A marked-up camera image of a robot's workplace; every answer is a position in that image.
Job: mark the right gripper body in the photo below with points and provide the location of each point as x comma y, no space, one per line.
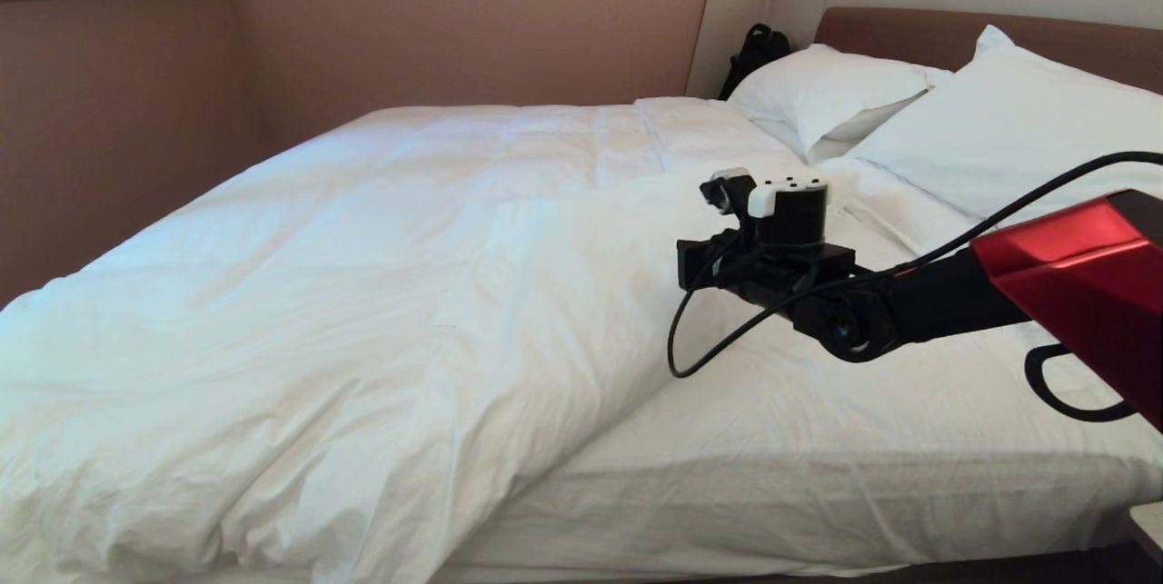
772,271

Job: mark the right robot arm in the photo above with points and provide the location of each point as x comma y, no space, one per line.
1072,266

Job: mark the white duvet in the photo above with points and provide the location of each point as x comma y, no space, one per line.
363,311

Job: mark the white sheeted mattress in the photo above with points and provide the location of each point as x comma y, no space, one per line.
818,457

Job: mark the white pillow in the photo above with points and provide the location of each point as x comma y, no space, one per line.
836,89
1018,130

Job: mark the black bag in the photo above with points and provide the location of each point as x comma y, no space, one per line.
752,57

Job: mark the brown padded headboard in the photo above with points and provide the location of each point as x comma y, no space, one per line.
1072,44

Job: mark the pale nightstand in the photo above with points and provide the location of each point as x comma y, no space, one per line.
1150,529

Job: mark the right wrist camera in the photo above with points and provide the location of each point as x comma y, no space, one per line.
789,213

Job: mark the beige headboard wall panel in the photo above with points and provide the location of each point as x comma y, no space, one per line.
736,21

